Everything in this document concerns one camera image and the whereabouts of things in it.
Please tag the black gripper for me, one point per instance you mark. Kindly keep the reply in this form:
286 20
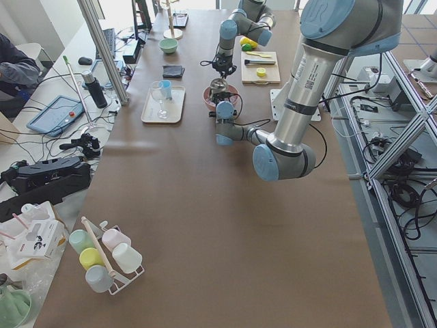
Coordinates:
223 64
216 98

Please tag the metal ice scoop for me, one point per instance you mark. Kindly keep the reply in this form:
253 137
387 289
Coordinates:
217 86

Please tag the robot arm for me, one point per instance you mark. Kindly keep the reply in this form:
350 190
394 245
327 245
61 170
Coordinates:
252 19
329 31

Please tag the pink bowl of ice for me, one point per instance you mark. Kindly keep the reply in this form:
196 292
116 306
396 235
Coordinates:
234 99

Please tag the blue plastic cup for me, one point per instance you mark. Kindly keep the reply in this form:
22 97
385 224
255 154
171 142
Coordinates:
166 88

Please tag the pink cup on rack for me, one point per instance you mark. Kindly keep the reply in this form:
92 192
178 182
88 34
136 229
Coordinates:
113 237

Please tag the white cup on rack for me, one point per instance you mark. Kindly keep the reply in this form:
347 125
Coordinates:
127 258

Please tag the green cup on rack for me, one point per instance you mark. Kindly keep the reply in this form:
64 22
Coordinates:
80 240

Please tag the yellow cup on rack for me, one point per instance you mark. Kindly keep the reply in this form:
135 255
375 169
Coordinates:
90 257

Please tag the grey cup on rack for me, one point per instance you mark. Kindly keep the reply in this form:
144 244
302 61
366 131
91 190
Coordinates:
98 278

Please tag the steel muddler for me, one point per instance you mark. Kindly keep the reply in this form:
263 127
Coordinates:
255 62

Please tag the yellow plastic knife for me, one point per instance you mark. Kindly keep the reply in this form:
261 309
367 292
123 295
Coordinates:
257 54

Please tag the green lime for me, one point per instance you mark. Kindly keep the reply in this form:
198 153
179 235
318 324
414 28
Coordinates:
249 46

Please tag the whole yellow lemon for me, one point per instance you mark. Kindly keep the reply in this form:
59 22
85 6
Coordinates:
245 40

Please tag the bamboo cutting board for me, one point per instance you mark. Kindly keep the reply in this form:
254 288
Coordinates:
248 73

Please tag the half lemon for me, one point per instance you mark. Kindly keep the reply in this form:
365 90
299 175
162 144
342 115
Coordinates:
261 72

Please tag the cream serving tray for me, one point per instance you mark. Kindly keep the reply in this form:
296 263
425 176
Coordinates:
174 108

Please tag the grey folded cloth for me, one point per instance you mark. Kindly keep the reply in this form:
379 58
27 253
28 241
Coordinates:
173 71

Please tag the green ceramic bowl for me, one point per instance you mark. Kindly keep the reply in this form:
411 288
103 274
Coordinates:
168 45

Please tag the clear wine glass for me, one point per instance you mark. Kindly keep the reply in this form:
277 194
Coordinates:
157 95

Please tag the wooden stand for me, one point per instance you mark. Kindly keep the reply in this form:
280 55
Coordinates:
171 32

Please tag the black keyboard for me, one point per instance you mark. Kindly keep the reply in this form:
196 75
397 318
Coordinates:
110 39

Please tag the black thermos bottle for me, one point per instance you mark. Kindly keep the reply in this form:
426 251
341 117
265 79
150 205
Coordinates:
94 89

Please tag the computer mouse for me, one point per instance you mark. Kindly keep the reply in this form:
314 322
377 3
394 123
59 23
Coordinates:
85 61

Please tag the blue teach pendant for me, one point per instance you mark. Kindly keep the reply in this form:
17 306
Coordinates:
54 119

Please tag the seated person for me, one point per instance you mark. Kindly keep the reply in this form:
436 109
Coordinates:
20 76

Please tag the black frame tray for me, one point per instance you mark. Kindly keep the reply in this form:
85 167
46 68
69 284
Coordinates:
180 20

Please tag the white wire cup rack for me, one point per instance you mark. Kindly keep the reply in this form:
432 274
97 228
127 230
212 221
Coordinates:
114 275

